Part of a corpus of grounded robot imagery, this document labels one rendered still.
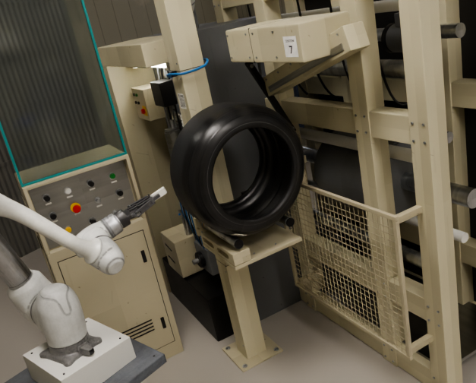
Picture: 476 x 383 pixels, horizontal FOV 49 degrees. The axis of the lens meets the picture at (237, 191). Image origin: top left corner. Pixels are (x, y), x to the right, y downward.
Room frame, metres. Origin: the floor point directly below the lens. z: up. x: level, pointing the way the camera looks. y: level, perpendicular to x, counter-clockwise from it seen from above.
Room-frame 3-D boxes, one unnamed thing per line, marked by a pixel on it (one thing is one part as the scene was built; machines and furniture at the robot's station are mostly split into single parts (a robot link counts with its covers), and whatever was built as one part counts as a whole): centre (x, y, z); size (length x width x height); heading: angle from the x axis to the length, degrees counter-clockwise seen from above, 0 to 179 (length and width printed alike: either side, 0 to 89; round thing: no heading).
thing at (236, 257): (2.28, 0.12, 0.83); 0.36 x 0.09 x 0.06; 24
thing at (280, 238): (2.34, -0.01, 0.80); 0.37 x 0.36 x 0.02; 114
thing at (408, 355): (2.27, -0.41, 0.65); 0.90 x 0.02 x 0.70; 24
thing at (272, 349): (2.57, 0.11, 0.01); 0.27 x 0.27 x 0.02; 24
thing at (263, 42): (2.35, -0.33, 1.71); 0.61 x 0.25 x 0.15; 24
